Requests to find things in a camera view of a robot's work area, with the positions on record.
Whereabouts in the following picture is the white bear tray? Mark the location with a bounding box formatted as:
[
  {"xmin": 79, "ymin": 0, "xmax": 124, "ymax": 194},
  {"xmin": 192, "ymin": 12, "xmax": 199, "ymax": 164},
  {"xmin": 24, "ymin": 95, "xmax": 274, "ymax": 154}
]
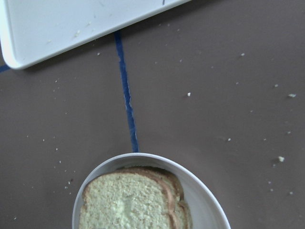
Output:
[{"xmin": 0, "ymin": 0, "xmax": 183, "ymax": 69}]

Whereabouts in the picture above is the white round plate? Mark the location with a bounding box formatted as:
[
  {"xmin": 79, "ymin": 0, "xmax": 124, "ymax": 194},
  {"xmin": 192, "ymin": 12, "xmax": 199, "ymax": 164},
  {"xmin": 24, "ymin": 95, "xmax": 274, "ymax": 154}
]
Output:
[{"xmin": 71, "ymin": 153, "xmax": 231, "ymax": 229}]

